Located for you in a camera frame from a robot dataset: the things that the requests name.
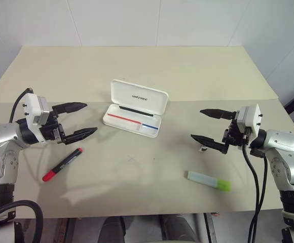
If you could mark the red and black marker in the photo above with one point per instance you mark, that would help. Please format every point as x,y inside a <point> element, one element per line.
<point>65,163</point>

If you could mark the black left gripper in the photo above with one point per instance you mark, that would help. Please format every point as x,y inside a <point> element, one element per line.
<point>51,130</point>

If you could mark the small black white clip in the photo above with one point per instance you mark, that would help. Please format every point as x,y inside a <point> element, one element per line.
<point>202,150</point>

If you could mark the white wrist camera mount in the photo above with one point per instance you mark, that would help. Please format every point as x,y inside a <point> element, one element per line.
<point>31,106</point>
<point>252,119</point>

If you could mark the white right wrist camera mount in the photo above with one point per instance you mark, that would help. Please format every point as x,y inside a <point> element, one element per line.
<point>252,119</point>

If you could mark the metal table leg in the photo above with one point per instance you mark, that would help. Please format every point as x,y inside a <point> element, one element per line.
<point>211,227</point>

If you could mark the white open pencil case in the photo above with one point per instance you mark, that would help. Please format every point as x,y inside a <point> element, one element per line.
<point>137,97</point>

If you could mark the green capped clear highlighter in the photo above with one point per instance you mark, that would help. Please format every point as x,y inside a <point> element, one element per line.
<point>204,178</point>

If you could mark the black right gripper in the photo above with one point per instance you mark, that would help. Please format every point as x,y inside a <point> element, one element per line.
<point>235,136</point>

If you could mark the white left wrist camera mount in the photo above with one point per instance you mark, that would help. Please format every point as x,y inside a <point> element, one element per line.
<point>31,106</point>

